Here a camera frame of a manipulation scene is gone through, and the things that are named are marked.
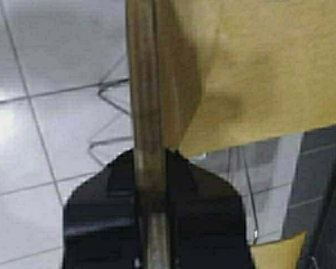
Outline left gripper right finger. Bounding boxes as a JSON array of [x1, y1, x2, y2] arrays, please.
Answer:
[[165, 150, 252, 268]]

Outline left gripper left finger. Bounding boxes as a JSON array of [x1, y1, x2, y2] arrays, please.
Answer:
[[62, 150, 142, 268]]

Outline yellow wooden chair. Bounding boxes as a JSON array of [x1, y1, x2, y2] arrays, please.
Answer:
[[125, 1, 336, 268], [250, 231, 306, 269]]

